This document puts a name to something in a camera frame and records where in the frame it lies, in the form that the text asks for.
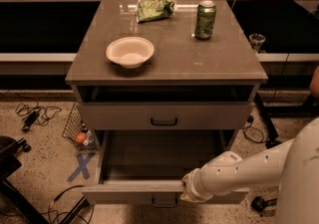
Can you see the green chip bag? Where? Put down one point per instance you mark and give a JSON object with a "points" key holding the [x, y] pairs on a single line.
{"points": [[152, 10]]}

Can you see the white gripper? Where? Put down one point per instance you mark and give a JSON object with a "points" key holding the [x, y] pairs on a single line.
{"points": [[193, 186]]}

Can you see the wire basket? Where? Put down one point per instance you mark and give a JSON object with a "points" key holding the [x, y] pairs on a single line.
{"points": [[75, 125]]}

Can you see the green soda can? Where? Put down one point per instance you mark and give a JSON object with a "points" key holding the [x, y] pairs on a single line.
{"points": [[206, 13]]}

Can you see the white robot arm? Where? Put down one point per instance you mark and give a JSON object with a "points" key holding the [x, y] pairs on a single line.
{"points": [[292, 166]]}

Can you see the grey drawer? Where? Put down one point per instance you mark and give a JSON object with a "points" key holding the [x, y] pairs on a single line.
{"points": [[160, 116], [146, 166]]}

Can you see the grey drawer cabinet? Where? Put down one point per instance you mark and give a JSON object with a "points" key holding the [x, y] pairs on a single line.
{"points": [[183, 70]]}

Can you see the black office chair base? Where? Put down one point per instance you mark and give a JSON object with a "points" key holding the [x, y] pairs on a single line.
{"points": [[8, 165]]}

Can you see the clear plastic cup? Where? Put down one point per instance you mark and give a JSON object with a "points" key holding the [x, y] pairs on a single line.
{"points": [[256, 41]]}

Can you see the blue tape cross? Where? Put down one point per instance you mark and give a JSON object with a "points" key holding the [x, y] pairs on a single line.
{"points": [[82, 166]]}

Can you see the white paper bowl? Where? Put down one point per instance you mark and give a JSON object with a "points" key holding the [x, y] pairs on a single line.
{"points": [[130, 52]]}

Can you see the grey top drawer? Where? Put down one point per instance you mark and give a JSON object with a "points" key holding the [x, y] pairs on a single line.
{"points": [[160, 116]]}

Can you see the orange ball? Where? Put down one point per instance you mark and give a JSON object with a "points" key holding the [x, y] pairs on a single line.
{"points": [[80, 138]]}

